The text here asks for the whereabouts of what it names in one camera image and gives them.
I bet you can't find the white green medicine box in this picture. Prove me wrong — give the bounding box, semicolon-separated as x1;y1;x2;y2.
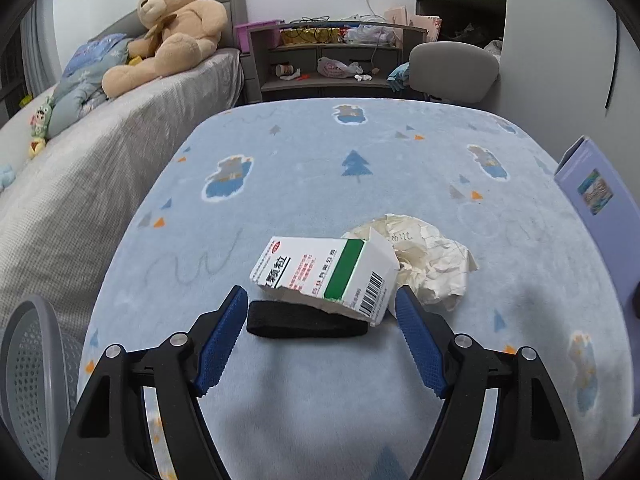
250;230;399;326

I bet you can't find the blue patterned table blanket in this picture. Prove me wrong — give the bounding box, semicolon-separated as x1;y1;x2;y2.
80;99;636;479

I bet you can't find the small light blue plush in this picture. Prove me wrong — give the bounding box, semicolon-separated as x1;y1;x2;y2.
0;165;15;192

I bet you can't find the large tan teddy bear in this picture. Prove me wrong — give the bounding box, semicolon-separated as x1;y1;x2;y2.
102;0;228;99

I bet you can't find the pink plastic bag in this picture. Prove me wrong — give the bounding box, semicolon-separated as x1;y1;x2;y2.
317;56;363;79

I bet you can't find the light blue folded quilt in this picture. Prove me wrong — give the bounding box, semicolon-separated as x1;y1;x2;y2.
47;36;132;140

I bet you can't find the purple cardboard box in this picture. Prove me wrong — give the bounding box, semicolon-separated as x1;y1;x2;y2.
554;136;640;415

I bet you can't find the purple storage box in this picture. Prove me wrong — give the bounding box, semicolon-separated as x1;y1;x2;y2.
234;18;283;54

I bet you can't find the green hooded plush doll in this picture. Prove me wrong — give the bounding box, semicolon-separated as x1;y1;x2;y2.
28;96;53;159

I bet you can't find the blue patterned pillow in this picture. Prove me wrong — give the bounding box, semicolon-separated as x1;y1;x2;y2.
62;34;127;77

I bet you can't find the white paper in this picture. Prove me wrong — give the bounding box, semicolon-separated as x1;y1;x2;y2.
342;214;478;311

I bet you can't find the grey office chair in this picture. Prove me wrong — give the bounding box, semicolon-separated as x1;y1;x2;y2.
408;41;500;104

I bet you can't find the grey checkered bed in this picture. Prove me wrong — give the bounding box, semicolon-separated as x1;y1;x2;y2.
1;0;247;335

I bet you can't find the yellow gold patterned box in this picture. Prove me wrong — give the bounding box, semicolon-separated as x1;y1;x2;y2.
280;27;342;46

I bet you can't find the black fabric band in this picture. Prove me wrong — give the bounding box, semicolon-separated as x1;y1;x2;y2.
246;300;369;339

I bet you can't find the grey shelf unit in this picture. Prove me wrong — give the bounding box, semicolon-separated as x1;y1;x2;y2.
243;21;428;104

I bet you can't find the grey perforated trash basket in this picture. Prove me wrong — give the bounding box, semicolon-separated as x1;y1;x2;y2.
1;295;82;479

